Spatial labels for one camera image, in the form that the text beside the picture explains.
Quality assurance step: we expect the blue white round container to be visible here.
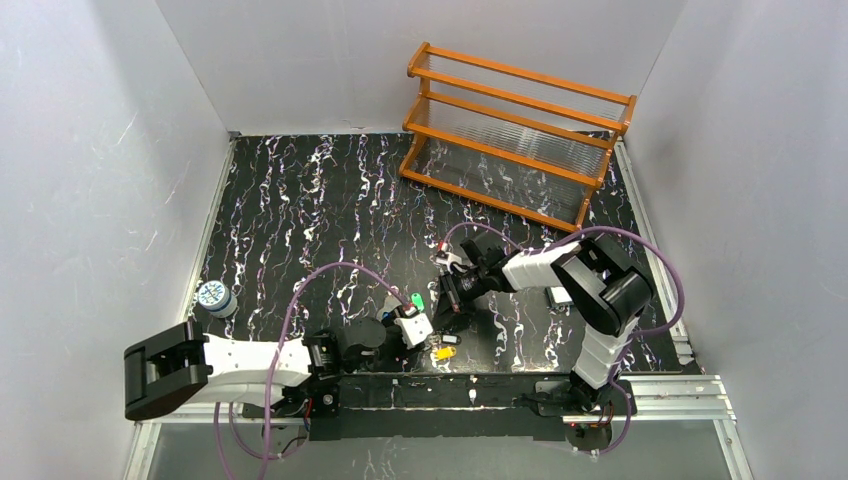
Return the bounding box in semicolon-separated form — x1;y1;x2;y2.
196;280;238;319

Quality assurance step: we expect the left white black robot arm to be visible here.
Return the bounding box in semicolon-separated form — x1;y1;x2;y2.
123;313;434;421

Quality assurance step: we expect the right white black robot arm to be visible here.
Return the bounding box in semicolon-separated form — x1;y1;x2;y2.
435;226;655;404

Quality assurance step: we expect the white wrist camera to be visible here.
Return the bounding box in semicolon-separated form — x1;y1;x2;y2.
434;242;463;272
394;305;434;350

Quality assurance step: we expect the aluminium front rail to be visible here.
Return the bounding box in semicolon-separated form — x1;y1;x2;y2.
124;373;735;421

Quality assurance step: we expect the orange two-tier rack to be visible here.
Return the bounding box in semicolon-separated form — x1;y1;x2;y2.
399;42;638;231

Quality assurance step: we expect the purple cable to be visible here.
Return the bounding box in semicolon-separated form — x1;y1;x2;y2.
441;222;686;456
213;262;419;480

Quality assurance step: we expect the green tag key near edge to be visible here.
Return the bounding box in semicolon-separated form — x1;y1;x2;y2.
411;292;424;309

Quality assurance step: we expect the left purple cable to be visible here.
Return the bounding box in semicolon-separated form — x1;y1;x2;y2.
213;262;419;480

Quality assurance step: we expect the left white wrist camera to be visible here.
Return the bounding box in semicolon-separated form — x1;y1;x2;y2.
394;305;434;350

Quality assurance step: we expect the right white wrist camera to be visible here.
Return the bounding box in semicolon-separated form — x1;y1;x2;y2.
434;242;463;272

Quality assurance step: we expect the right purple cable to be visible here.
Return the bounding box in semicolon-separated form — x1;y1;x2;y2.
441;222;686;456

